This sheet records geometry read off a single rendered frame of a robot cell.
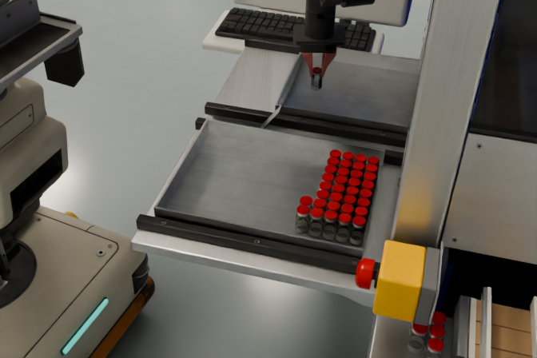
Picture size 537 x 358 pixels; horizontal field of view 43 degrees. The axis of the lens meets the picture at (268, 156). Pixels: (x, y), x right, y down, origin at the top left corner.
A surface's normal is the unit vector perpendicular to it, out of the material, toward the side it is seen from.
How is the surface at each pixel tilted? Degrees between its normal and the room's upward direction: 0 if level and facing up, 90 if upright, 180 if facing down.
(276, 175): 0
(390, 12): 90
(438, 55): 90
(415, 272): 0
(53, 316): 0
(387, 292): 90
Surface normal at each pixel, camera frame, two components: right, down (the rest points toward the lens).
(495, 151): -0.26, 0.60
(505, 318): 0.02, -0.78
